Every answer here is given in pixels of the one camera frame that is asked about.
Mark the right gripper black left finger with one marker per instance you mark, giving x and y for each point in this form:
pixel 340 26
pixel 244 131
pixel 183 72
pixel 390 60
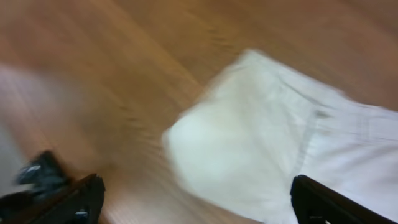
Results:
pixel 85 195

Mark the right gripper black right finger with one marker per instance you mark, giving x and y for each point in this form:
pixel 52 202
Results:
pixel 313 202

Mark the beige cotton shorts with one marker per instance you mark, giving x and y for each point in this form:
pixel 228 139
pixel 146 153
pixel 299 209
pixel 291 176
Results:
pixel 261 123

